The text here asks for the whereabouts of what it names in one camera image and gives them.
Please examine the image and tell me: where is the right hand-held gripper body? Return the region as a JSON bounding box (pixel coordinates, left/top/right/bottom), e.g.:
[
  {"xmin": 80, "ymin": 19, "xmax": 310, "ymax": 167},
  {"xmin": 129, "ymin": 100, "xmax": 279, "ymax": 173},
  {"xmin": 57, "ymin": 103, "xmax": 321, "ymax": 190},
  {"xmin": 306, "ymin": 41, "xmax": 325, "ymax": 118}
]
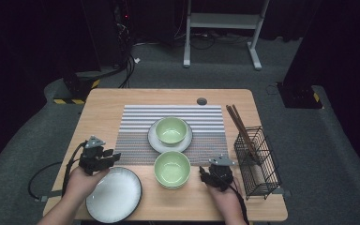
[{"xmin": 208, "ymin": 155, "xmax": 236, "ymax": 192}]

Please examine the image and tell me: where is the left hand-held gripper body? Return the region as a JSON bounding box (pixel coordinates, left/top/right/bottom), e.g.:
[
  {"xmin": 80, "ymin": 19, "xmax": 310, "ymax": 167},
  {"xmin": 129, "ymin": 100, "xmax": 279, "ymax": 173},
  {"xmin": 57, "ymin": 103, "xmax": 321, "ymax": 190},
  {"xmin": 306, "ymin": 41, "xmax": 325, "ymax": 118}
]
[{"xmin": 78, "ymin": 135, "xmax": 112, "ymax": 176}]

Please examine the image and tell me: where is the black wire basket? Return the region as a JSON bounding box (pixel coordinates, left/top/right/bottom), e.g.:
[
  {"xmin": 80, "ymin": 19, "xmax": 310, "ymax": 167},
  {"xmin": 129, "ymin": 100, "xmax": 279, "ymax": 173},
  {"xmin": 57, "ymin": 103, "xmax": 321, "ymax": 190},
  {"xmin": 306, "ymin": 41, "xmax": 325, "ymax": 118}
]
[{"xmin": 233, "ymin": 126, "xmax": 283, "ymax": 201}]

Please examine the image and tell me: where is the white plate with dark rim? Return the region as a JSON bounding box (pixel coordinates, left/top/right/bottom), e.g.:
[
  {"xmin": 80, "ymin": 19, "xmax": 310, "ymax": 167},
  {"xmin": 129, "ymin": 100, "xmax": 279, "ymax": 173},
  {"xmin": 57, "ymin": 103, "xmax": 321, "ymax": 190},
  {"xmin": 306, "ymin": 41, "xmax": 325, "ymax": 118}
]
[
  {"xmin": 147, "ymin": 117, "xmax": 194, "ymax": 154},
  {"xmin": 84, "ymin": 166, "xmax": 143, "ymax": 224}
]

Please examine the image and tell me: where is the green ceramic bowl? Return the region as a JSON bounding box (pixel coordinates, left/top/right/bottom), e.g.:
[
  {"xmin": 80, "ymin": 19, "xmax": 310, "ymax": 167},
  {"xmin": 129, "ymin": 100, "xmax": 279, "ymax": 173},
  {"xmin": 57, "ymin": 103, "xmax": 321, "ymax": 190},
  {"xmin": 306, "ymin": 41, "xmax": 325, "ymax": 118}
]
[
  {"xmin": 155, "ymin": 116, "xmax": 189, "ymax": 147},
  {"xmin": 157, "ymin": 182, "xmax": 187, "ymax": 190},
  {"xmin": 153, "ymin": 150, "xmax": 192, "ymax": 188}
]

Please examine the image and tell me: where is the brown wooden chopstick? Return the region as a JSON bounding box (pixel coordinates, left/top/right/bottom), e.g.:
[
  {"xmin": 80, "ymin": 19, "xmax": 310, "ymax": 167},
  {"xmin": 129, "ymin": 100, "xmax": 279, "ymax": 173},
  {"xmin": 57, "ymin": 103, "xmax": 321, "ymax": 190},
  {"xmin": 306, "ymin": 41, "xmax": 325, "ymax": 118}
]
[
  {"xmin": 231, "ymin": 104, "xmax": 263, "ymax": 165},
  {"xmin": 225, "ymin": 105, "xmax": 261, "ymax": 166}
]

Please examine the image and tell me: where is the person's right hand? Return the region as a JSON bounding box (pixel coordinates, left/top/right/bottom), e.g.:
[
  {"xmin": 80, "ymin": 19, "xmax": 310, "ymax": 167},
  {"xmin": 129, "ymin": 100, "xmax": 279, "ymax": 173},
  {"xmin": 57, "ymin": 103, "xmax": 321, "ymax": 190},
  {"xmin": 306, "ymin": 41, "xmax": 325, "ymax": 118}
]
[{"xmin": 206, "ymin": 177, "xmax": 244, "ymax": 219}]

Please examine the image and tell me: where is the person's left hand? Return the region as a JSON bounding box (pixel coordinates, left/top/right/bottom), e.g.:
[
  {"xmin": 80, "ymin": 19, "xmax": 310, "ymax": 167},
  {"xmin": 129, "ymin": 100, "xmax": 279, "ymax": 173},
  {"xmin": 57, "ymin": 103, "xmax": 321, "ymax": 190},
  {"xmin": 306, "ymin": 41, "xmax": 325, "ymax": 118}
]
[{"xmin": 63, "ymin": 167, "xmax": 111, "ymax": 204}]

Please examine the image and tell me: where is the striped woven placemat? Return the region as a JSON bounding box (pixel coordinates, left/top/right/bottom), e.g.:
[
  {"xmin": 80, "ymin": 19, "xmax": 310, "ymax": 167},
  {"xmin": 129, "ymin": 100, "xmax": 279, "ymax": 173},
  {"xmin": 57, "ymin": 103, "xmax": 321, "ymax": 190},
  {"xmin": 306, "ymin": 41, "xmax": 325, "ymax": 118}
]
[{"xmin": 114, "ymin": 105, "xmax": 230, "ymax": 167}]

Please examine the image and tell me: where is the grey tape strip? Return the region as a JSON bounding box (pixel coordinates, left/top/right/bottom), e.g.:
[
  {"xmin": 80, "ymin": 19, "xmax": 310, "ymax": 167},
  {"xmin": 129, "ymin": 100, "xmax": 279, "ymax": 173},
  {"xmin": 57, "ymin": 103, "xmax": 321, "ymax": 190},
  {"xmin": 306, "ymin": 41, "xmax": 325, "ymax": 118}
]
[
  {"xmin": 38, "ymin": 189, "xmax": 64, "ymax": 203},
  {"xmin": 271, "ymin": 187, "xmax": 293, "ymax": 199}
]

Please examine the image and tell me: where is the black stand base striped edge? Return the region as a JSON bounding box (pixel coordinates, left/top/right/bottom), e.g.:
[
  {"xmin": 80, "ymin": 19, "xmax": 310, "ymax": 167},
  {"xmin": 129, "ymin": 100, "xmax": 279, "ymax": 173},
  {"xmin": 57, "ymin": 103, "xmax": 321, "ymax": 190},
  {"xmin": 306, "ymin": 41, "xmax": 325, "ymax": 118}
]
[
  {"xmin": 52, "ymin": 72, "xmax": 101, "ymax": 106},
  {"xmin": 276, "ymin": 82, "xmax": 323, "ymax": 110}
]

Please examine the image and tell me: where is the black computer tower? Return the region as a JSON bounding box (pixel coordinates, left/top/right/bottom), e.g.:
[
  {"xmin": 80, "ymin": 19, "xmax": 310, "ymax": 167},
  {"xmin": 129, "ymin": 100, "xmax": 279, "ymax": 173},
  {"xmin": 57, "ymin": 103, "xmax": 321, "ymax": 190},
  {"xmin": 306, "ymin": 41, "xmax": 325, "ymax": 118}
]
[{"xmin": 80, "ymin": 0, "xmax": 133, "ymax": 70}]

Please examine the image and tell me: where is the black curtain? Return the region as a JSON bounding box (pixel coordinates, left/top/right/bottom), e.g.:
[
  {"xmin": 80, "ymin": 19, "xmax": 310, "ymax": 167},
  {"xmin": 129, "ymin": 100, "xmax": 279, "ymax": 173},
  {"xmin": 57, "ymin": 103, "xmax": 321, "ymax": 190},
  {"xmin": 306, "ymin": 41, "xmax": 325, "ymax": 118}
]
[
  {"xmin": 282, "ymin": 0, "xmax": 360, "ymax": 182},
  {"xmin": 0, "ymin": 0, "xmax": 101, "ymax": 182}
]

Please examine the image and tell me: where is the white-framed desk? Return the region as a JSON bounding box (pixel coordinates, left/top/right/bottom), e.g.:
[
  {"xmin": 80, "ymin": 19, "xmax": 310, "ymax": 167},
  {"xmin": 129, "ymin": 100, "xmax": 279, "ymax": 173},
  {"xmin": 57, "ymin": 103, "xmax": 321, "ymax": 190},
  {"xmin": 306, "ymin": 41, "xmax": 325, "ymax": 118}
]
[{"xmin": 182, "ymin": 0, "xmax": 271, "ymax": 71}]

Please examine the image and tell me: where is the left hand-held gripper cable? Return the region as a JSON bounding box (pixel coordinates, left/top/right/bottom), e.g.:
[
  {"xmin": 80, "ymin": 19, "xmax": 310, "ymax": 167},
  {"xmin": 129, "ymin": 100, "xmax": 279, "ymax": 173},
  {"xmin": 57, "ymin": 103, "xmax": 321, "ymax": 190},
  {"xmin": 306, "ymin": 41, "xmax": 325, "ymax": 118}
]
[{"xmin": 27, "ymin": 141, "xmax": 88, "ymax": 202}]

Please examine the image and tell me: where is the hand-held gripper cable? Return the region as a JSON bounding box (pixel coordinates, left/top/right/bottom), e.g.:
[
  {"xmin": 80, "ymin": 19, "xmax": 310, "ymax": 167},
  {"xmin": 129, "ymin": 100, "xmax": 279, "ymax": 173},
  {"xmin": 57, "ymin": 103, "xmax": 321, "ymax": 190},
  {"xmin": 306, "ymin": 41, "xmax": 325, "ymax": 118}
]
[
  {"xmin": 214, "ymin": 173, "xmax": 250, "ymax": 225},
  {"xmin": 27, "ymin": 141, "xmax": 88, "ymax": 202}
]

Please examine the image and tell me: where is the right hand-held gripper cable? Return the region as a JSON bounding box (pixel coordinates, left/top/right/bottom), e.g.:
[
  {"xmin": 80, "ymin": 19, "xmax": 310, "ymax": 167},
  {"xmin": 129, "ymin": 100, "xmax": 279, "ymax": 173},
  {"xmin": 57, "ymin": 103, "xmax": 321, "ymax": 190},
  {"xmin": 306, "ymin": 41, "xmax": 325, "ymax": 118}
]
[{"xmin": 214, "ymin": 173, "xmax": 250, "ymax": 225}]

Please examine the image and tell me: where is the black floor cable bundle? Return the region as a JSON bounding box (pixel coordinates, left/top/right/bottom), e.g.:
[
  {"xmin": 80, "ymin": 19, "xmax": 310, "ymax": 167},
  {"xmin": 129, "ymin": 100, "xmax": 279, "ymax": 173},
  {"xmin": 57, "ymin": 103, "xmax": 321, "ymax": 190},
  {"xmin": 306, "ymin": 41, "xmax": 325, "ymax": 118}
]
[{"xmin": 116, "ymin": 52, "xmax": 137, "ymax": 89}]

